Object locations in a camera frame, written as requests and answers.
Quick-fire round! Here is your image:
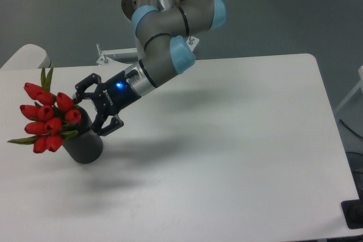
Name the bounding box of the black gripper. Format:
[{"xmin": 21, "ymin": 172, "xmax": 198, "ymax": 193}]
[{"xmin": 73, "ymin": 71, "xmax": 141, "ymax": 136}]

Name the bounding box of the red tulip bouquet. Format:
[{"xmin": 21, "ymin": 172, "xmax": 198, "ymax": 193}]
[{"xmin": 8, "ymin": 67, "xmax": 86, "ymax": 154}]

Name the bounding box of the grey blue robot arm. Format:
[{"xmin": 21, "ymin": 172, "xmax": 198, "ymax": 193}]
[{"xmin": 74, "ymin": 0, "xmax": 226, "ymax": 136}]

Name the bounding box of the black ribbed cylindrical vase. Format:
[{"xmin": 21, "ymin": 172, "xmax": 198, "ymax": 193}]
[{"xmin": 62, "ymin": 107, "xmax": 103, "ymax": 164}]

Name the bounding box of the white chair seat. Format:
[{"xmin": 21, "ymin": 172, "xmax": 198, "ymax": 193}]
[{"xmin": 1, "ymin": 44, "xmax": 52, "ymax": 71}]

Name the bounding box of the black device at table edge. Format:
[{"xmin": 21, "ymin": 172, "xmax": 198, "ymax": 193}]
[{"xmin": 341, "ymin": 199, "xmax": 362, "ymax": 230}]

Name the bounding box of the black floor cable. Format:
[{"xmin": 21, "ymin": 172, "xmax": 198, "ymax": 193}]
[{"xmin": 339, "ymin": 118, "xmax": 363, "ymax": 135}]

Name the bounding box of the white furniture frame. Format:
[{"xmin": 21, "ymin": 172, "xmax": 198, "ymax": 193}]
[{"xmin": 334, "ymin": 66, "xmax": 362, "ymax": 118}]

